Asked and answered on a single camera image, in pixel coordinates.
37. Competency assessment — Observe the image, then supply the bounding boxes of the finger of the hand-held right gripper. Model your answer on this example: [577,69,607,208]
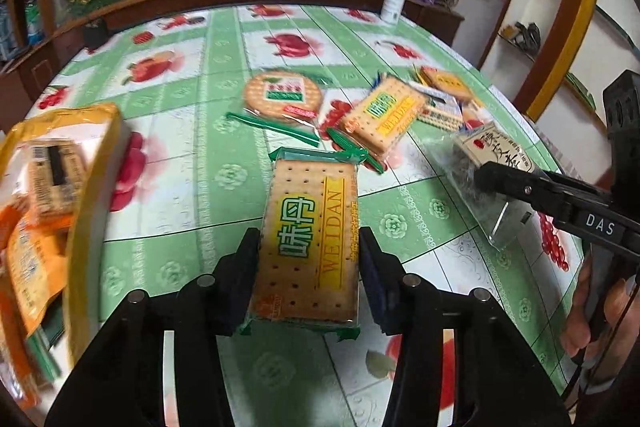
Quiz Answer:
[532,171,613,202]
[472,161,576,220]

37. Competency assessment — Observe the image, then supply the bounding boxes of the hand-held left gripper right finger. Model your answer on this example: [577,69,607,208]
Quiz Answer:
[359,227,571,427]

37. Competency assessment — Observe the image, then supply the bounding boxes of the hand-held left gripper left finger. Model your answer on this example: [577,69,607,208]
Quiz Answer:
[45,227,263,427]

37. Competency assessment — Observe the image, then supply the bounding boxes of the clear packet of dark snack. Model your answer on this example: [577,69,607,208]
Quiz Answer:
[442,122,538,253]

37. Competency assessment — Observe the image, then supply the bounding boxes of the green square cracker packet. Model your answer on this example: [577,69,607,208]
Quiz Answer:
[327,74,428,172]
[237,147,363,343]

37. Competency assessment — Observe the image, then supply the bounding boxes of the blue-edged cracker packet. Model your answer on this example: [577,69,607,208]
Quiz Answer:
[417,94,468,132]

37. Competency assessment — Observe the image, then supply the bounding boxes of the yellow-orange biscuit packet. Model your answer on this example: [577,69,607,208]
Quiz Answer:
[412,64,483,108]

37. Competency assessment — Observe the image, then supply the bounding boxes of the yellow cardboard box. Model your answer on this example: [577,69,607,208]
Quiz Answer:
[0,102,126,413]

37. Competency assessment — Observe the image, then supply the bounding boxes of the round cracker packet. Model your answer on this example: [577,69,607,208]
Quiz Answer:
[225,69,326,148]

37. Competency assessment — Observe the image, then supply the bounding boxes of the dark green snack packet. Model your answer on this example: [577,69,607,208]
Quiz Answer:
[27,327,63,383]

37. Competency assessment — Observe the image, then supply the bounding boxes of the large orange cracker packet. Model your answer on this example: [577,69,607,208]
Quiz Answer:
[0,207,68,333]

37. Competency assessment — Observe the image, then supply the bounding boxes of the orange bread packet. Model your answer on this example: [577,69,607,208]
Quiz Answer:
[0,332,41,408]

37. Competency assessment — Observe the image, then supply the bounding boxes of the person's right hand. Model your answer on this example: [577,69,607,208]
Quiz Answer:
[560,254,640,360]

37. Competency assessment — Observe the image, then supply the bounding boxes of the green fruit-print tablecloth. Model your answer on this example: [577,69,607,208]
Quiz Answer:
[20,2,588,427]

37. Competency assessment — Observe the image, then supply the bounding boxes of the dark metal object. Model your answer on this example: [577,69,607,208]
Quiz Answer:
[500,22,543,52]

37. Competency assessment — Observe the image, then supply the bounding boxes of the gold-trimmed wooden arch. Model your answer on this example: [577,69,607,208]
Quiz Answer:
[515,0,606,122]

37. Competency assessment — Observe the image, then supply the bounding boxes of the wooden display cabinet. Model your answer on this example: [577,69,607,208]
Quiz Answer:
[0,0,466,118]

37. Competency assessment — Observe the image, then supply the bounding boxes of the small black container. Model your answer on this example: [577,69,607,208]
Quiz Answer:
[82,18,108,50]

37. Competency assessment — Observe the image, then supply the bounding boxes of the water bottle with green label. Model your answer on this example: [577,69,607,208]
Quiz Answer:
[25,0,46,45]

